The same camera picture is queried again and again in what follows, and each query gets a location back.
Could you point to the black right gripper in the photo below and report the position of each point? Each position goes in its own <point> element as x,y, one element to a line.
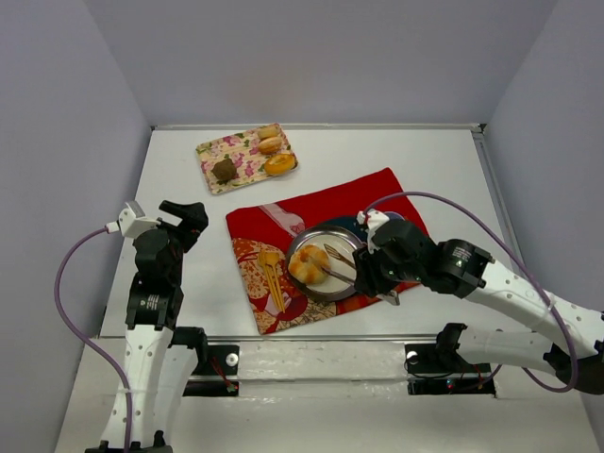
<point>369,272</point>

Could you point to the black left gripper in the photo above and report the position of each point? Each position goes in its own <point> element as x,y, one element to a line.
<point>187,226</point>

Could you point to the large orange-glazed bread roll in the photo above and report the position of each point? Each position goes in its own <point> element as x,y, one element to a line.
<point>308,265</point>

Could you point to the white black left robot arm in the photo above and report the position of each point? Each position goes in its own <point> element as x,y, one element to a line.
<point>160,356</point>

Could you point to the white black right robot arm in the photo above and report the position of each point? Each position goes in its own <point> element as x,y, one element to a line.
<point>561,338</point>

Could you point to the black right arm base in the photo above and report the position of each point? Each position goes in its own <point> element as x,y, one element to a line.
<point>431,374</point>

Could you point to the brown chocolate swirl bread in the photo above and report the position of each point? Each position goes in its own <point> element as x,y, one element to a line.
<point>224,170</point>

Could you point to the silver metal plate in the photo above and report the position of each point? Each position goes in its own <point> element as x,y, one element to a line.
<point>332,289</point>

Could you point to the lavender plastic cup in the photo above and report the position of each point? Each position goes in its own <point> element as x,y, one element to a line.
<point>394,216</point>

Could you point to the floral rectangular tray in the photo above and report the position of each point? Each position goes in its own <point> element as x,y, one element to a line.
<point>242,149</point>

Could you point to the yellow fork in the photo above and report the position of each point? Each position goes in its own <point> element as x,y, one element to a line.
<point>268,261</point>

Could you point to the orange glazed bagel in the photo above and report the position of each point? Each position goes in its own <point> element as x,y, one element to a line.
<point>279,164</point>

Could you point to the sesame sandwich bun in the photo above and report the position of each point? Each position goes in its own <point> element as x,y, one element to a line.
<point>270,145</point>

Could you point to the small pale round bun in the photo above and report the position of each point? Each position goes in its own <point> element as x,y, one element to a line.
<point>268,132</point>

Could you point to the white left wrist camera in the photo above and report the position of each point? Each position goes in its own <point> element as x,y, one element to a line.
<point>131,221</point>

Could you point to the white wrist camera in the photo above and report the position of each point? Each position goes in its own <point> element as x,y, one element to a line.
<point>371,221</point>
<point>131,221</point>

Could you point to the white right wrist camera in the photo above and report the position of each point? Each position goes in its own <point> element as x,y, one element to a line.
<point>371,221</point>

